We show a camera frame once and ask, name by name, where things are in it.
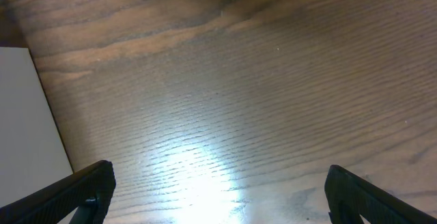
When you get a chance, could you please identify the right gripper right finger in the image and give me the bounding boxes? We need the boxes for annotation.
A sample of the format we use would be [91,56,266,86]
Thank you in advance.
[324,165,436,224]

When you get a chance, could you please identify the white cardboard box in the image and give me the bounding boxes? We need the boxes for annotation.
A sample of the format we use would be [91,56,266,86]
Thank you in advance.
[0,47,72,206]

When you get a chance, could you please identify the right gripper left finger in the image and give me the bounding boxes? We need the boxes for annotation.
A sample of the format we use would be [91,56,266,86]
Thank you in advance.
[1,160,116,224]

